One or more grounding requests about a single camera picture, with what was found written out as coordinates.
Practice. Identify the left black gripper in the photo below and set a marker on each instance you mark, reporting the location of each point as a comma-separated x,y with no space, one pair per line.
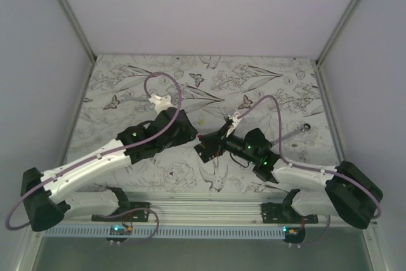
188,132

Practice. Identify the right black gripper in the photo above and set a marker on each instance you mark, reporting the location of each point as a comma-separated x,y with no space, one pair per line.
218,138

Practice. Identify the black fuse box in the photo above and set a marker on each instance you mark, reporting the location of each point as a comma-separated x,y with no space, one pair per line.
207,152

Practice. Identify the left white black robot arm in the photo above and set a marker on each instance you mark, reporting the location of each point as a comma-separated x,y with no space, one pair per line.
52,196

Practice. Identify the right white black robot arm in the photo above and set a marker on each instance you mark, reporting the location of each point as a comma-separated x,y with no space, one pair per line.
341,190

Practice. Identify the floral patterned mat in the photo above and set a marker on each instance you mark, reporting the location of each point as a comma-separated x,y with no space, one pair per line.
277,95

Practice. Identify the silver ratchet wrench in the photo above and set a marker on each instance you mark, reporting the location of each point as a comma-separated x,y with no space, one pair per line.
303,128

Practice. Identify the left controller board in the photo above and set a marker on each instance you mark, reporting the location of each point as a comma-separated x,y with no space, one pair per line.
118,234

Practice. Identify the controller board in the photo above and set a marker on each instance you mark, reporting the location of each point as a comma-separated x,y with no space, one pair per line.
294,236
118,234

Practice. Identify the right controller board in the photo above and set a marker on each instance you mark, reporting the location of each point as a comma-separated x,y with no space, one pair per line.
294,236

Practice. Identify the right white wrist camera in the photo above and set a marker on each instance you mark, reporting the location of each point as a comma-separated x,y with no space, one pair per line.
232,122

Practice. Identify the aluminium rail base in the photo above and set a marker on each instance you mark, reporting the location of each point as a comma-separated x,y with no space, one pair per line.
204,208

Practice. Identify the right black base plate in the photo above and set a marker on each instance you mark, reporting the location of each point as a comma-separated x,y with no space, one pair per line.
279,214

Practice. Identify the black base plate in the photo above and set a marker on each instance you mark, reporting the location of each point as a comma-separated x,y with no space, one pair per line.
134,211
279,214

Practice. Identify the white slotted cable duct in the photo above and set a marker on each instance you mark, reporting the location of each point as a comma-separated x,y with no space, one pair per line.
171,231

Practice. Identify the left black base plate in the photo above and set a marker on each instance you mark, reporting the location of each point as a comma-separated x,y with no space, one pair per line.
134,211

